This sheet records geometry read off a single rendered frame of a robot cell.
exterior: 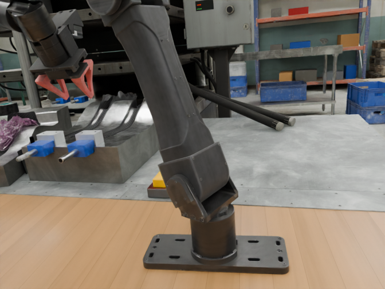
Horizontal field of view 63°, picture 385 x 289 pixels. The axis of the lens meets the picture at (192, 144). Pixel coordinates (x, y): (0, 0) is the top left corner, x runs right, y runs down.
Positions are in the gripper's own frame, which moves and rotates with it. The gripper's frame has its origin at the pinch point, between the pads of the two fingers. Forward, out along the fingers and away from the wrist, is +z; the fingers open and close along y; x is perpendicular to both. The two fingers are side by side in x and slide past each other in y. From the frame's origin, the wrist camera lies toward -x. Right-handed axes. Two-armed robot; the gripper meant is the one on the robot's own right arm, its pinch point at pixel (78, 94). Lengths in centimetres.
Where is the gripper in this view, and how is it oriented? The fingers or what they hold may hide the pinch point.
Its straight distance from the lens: 74.6
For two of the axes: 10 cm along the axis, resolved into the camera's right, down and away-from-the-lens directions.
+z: 2.0, 6.7, 7.1
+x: -1.7, 7.4, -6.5
